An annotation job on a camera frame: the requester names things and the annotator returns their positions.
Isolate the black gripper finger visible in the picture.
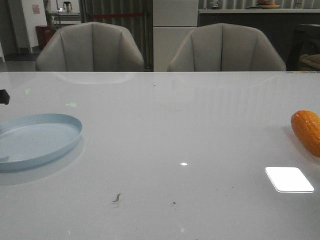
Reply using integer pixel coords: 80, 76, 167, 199
0, 89, 10, 105

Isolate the light blue round plate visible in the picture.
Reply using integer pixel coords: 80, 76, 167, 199
0, 113, 83, 172

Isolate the orange toy corn cob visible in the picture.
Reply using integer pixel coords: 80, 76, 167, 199
291, 110, 320, 158

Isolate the red trash bin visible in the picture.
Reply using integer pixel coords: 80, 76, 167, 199
35, 25, 53, 50

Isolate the distant folding table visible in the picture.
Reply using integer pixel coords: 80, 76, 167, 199
51, 11, 81, 26

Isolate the left grey upholstered chair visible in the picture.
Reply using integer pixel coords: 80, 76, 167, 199
35, 21, 145, 72

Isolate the grey upholstered chair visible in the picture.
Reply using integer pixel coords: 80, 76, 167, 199
168, 23, 286, 72
35, 21, 145, 72

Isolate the red barrier belt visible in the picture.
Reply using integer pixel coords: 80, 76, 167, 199
89, 12, 145, 19

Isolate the grey pleated curtain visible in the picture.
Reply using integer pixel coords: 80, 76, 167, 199
79, 0, 154, 71

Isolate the white refrigerator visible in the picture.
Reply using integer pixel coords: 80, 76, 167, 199
152, 0, 199, 72

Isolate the right grey upholstered chair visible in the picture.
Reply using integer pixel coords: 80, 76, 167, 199
168, 23, 286, 72

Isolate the fruit bowl on counter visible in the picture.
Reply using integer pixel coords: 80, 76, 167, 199
256, 0, 280, 9

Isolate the dark grey counter cabinet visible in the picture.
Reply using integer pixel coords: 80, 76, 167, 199
198, 9, 320, 70

